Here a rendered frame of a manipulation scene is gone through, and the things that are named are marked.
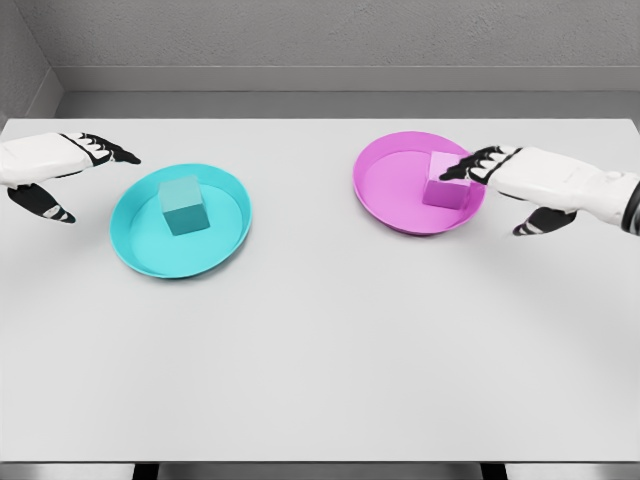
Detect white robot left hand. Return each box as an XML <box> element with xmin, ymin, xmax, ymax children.
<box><xmin>0</xmin><ymin>131</ymin><xmax>142</xmax><ymax>225</ymax></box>

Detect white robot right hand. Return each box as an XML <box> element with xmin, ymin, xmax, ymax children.
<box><xmin>438</xmin><ymin>145</ymin><xmax>602</xmax><ymax>238</ymax></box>

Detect pink cube block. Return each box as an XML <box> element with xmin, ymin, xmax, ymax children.
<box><xmin>422</xmin><ymin>150</ymin><xmax>473</xmax><ymax>209</ymax></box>

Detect cyan round plate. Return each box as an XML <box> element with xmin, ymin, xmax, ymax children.
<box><xmin>109</xmin><ymin>162</ymin><xmax>254</xmax><ymax>280</ymax></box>

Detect cyan cube block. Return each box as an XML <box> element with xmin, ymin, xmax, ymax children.
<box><xmin>158</xmin><ymin>175</ymin><xmax>210</xmax><ymax>237</ymax></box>

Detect pink round plate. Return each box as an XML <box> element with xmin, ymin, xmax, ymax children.
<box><xmin>352</xmin><ymin>131</ymin><xmax>487</xmax><ymax>237</ymax></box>

